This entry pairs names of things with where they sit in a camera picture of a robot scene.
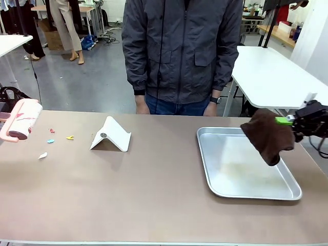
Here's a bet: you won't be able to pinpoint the black handbag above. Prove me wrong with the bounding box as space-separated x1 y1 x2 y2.
0 87 32 114

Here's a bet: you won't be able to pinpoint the blue plastic bag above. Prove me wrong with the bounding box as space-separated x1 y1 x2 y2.
81 34 97 51

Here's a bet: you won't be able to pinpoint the large white table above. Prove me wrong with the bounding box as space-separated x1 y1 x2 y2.
222 45 328 117

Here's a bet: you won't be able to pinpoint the dark drink bottle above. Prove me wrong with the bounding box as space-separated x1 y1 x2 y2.
289 22 305 44

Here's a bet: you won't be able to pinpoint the black earphone cable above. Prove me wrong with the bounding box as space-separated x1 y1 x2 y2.
156 0 165 115

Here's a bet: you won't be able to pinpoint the bystander in red top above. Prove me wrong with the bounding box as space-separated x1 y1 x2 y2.
277 0 311 24

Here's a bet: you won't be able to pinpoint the bystander in beige trousers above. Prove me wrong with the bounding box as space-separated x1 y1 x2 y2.
49 0 86 65

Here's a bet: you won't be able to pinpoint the bystander in black clothes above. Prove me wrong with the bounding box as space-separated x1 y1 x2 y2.
0 0 46 61

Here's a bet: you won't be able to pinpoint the thin black pole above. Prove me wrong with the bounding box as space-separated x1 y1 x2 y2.
15 0 29 38

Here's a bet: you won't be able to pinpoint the brown cardboard box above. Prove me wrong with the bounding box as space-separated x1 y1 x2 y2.
38 19 65 51

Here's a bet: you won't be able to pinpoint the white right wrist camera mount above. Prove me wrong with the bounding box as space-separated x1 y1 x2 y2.
301 92 319 109

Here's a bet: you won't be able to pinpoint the pink lint roller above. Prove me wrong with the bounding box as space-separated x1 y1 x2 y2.
0 99 44 144

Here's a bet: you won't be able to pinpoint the brown cloth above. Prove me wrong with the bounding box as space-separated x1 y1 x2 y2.
240 108 296 167

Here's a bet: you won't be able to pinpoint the wooden workbench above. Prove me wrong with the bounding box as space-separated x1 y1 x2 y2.
256 24 298 49

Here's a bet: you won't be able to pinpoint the floor power strip cables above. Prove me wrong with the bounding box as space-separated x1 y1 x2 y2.
98 26 121 47

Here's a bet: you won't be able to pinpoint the white folded roller stand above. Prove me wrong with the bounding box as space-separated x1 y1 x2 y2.
89 115 132 153

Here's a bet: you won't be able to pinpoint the person's left hand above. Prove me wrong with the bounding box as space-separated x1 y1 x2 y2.
203 89 222 117

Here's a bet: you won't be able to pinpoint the blue jeans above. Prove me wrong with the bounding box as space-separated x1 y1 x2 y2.
145 93 212 116

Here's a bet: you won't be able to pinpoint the thick black stand pole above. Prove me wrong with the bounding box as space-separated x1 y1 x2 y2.
258 0 280 49

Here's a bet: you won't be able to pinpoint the silver metal tray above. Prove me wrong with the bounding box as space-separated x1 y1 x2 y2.
196 126 303 201

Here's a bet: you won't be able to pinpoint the small white side table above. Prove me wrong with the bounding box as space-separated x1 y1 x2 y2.
0 34 34 58

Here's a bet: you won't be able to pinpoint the black frame desk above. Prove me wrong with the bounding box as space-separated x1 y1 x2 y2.
240 5 266 45

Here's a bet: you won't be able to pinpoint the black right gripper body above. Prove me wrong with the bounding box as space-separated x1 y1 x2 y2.
308 103 328 138

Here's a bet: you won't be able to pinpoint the wooden desk with white legs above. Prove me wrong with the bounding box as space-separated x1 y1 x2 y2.
30 5 106 37

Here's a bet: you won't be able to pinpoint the person's right hand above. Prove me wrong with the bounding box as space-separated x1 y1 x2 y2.
134 94 151 115

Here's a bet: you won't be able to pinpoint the person in grey jacket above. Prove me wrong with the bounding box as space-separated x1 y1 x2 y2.
121 0 244 105

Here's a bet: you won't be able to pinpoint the white box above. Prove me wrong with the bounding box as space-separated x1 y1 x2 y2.
278 21 293 33

